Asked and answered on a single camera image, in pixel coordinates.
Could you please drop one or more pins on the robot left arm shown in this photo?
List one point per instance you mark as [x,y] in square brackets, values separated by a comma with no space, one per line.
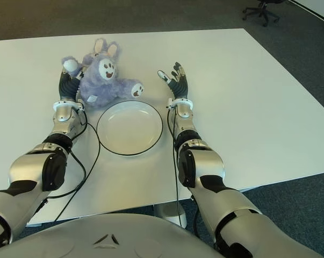
[27,166]

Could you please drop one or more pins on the white plate black rim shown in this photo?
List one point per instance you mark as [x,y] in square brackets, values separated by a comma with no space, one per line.
[129,129]

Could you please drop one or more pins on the silver robot torso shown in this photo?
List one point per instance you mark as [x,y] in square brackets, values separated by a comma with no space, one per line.
[151,236]

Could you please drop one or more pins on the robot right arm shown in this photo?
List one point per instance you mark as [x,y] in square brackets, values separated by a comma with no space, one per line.
[207,161]

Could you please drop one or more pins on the white table pedestal base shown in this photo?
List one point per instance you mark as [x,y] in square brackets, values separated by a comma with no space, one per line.
[165,212]

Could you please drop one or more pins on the purple plush bunny doll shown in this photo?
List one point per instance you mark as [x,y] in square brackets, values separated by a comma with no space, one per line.
[102,88]

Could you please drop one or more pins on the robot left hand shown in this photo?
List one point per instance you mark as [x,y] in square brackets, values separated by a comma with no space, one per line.
[67,90]

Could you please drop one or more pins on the black office chair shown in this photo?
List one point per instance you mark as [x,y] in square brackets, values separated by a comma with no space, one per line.
[262,12]

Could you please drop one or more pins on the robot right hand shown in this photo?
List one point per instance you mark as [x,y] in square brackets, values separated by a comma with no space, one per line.
[180,86]

